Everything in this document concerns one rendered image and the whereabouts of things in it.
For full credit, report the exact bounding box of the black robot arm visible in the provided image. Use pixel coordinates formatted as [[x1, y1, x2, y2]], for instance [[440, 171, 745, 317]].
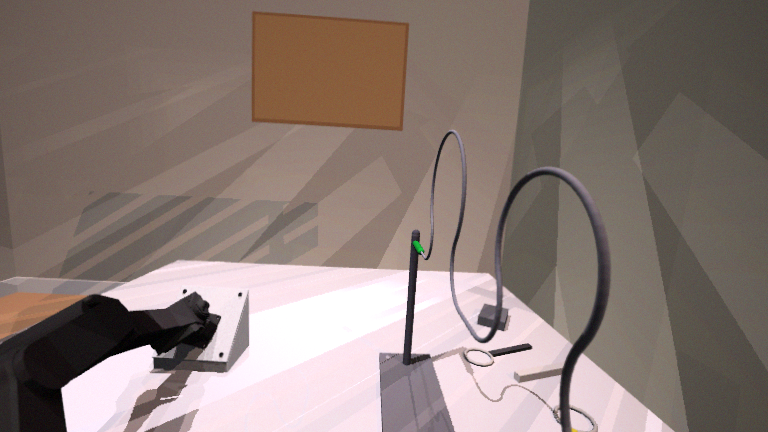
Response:
[[0, 291, 221, 432]]

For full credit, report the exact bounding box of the grey loop with yellow handle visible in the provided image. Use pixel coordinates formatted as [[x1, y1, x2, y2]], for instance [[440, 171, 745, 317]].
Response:
[[553, 404, 598, 432]]

